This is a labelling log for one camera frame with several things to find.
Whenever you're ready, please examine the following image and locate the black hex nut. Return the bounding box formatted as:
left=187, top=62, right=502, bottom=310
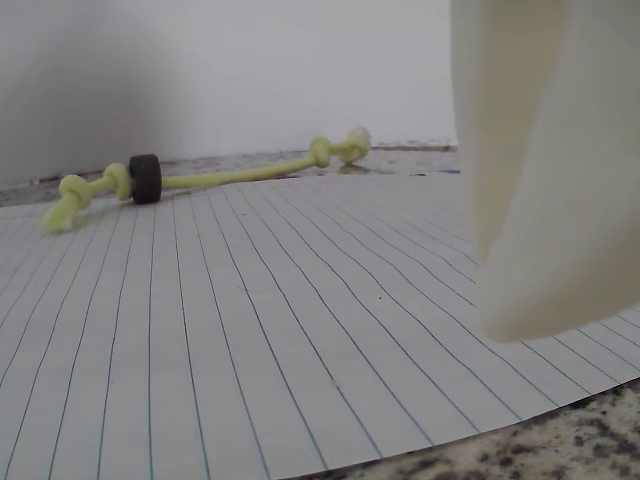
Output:
left=128, top=153, right=163, bottom=205

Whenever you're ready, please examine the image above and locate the yellow-green knotted rope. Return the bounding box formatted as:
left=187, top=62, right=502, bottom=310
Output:
left=39, top=127, right=374, bottom=236

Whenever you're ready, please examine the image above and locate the white backdrop board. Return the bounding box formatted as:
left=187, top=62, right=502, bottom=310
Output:
left=0, top=0, right=459, bottom=194

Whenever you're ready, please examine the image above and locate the lined white paper sheet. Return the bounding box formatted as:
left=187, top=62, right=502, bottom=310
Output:
left=0, top=177, right=640, bottom=480

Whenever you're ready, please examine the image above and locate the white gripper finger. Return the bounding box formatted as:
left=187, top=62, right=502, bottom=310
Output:
left=449, top=0, right=640, bottom=345

